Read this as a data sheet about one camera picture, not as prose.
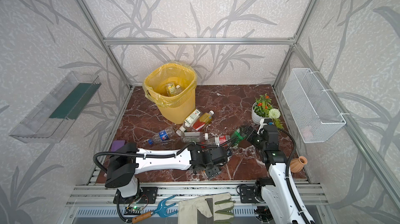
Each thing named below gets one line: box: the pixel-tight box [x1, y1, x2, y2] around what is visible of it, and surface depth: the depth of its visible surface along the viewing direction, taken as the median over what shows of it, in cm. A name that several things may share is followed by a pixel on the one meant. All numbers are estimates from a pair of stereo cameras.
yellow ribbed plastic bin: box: [144, 63, 197, 124], surface depth 93 cm
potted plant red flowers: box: [251, 93, 284, 129], surface depth 91 cm
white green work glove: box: [177, 192, 236, 224], surface depth 71 cm
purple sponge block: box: [111, 140, 125, 152], surface depth 91 cm
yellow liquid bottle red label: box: [192, 110, 215, 131], surface depth 96 cm
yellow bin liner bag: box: [142, 61, 198, 108], surface depth 91 cm
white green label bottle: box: [176, 108, 203, 137], surface depth 98 cm
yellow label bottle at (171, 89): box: [165, 82, 177, 97], surface depth 98 cm
